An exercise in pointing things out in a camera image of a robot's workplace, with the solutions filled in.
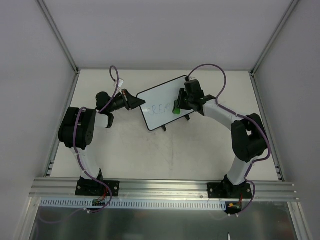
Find aluminium mounting rail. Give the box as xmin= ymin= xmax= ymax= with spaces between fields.
xmin=29 ymin=177 xmax=300 ymax=202

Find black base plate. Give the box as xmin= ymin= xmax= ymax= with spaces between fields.
xmin=207 ymin=182 xmax=253 ymax=200
xmin=75 ymin=177 xmax=120 ymax=197

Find small black-framed whiteboard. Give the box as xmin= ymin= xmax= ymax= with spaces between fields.
xmin=136 ymin=75 xmax=193 ymax=131

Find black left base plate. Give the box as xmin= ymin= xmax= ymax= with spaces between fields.
xmin=75 ymin=177 xmax=120 ymax=197

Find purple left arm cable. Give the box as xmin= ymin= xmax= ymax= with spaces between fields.
xmin=37 ymin=65 xmax=125 ymax=224

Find aluminium frame post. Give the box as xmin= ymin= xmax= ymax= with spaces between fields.
xmin=35 ymin=0 xmax=79 ymax=73
xmin=250 ymin=0 xmax=300 ymax=76

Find green whiteboard eraser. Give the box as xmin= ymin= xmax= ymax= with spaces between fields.
xmin=172 ymin=100 xmax=181 ymax=115

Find white slotted cable duct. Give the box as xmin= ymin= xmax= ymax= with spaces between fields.
xmin=39 ymin=197 xmax=227 ymax=211

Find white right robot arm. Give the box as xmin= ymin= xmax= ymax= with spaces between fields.
xmin=174 ymin=77 xmax=269 ymax=199

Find right aluminium frame post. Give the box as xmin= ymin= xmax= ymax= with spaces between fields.
xmin=250 ymin=0 xmax=300 ymax=76

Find left aluminium frame post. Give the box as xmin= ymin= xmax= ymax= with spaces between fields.
xmin=35 ymin=0 xmax=79 ymax=73

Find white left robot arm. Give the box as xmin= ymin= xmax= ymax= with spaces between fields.
xmin=58 ymin=89 xmax=146 ymax=195

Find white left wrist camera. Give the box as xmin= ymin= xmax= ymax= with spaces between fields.
xmin=114 ymin=78 xmax=125 ymax=89

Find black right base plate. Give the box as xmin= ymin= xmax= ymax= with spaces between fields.
xmin=207 ymin=182 xmax=253 ymax=200

